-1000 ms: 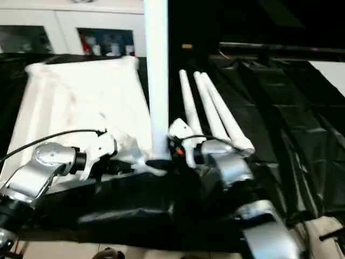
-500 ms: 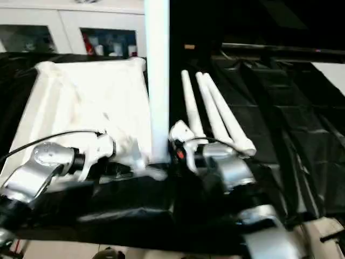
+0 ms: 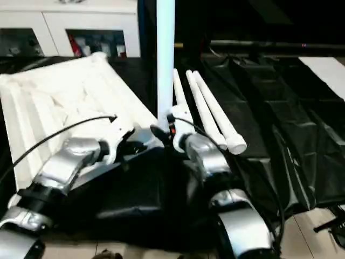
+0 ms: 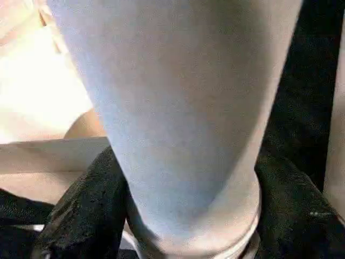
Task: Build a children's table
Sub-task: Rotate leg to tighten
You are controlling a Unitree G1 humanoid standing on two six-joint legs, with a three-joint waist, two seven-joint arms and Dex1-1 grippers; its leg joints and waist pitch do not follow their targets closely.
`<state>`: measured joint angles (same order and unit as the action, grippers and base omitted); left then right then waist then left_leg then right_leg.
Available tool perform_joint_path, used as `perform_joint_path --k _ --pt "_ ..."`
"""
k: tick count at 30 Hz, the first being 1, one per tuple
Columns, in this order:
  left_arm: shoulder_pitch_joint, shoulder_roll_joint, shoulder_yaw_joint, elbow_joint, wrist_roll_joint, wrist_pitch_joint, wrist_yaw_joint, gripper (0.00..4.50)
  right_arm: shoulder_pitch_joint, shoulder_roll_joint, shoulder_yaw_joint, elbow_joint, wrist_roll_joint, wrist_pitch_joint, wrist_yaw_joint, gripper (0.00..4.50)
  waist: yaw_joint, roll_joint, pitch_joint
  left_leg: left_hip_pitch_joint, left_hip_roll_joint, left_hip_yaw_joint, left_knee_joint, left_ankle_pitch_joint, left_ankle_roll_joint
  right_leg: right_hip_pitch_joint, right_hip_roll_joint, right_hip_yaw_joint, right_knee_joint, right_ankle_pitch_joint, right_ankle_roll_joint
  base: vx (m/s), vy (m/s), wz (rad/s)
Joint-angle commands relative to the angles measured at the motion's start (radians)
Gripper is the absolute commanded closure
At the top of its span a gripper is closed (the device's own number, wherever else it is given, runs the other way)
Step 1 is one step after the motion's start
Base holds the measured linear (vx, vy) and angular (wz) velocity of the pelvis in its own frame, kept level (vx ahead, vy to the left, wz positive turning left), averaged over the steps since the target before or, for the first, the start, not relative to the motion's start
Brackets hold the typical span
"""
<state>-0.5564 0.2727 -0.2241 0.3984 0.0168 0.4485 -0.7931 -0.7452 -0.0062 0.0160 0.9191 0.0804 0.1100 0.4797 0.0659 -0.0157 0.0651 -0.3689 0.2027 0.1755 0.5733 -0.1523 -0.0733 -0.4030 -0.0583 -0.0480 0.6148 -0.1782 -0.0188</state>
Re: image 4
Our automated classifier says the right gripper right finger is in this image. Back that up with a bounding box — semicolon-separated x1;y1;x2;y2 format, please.
252;155;345;259

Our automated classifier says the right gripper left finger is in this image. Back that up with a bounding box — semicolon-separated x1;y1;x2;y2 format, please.
31;146;130;259

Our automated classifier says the white plastic table top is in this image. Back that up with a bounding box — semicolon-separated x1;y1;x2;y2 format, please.
0;0;262;259

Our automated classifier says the black glossy mat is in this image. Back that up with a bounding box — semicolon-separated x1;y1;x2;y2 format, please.
0;0;340;259

